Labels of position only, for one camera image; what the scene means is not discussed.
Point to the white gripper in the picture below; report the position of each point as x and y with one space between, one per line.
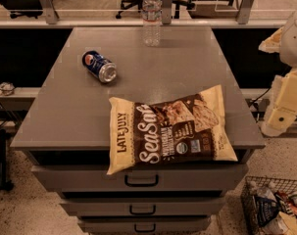
294 46

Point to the blue pepsi can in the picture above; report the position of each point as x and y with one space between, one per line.
102 68

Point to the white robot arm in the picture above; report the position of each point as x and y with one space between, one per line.
288 46

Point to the Late July chips bag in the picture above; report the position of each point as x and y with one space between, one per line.
187 129

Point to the snack bags in basket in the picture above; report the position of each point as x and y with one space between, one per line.
276 210

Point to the clear plastic water bottle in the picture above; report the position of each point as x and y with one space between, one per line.
151 16

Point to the grey drawer cabinet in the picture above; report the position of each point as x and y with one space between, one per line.
66 132

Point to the black stand at left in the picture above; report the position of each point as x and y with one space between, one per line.
5 184

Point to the wire basket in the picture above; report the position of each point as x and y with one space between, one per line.
286 185

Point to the black top drawer handle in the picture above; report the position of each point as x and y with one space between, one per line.
141 182

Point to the black drawer handle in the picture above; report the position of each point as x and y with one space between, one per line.
142 210
141 182
141 228

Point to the black middle drawer handle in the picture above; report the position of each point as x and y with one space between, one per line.
142 210

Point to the black bottom drawer handle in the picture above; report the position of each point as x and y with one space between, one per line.
141 228

